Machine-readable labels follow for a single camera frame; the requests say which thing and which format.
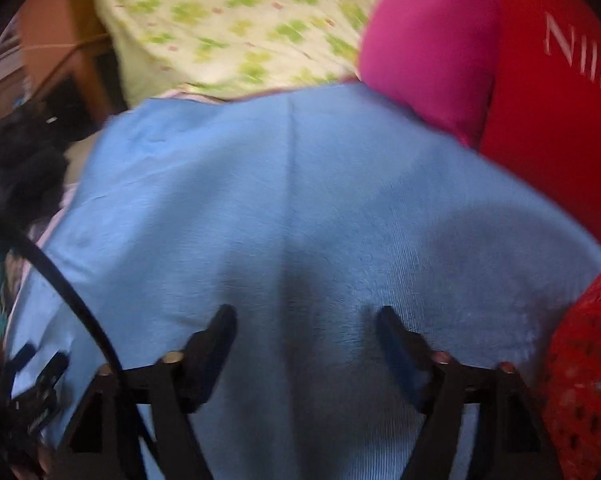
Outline red mesh basket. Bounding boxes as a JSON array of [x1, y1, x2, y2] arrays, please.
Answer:
[[543, 255, 601, 480]]

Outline black cable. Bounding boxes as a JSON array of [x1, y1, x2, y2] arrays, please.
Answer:
[[0, 220, 127, 378]]

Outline wooden pillar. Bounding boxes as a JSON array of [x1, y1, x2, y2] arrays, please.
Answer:
[[18, 0, 116, 111]]

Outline red paper bag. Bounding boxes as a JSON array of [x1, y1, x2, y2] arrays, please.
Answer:
[[480, 0, 601, 256]]

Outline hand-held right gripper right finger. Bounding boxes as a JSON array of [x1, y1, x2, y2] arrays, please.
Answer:
[[375, 306, 556, 480]]

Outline black fuzzy coat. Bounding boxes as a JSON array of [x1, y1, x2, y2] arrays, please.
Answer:
[[0, 110, 71, 233]]

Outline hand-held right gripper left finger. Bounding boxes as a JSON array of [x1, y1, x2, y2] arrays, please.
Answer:
[[55, 304, 238, 480]]

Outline pink pillow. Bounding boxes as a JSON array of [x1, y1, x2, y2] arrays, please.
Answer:
[[357, 0, 503, 147]]

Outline green clover print sheet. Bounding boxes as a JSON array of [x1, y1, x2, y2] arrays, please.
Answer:
[[93, 0, 406, 106]]

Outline blue blanket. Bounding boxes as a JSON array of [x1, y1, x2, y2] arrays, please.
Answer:
[[5, 82, 601, 480]]

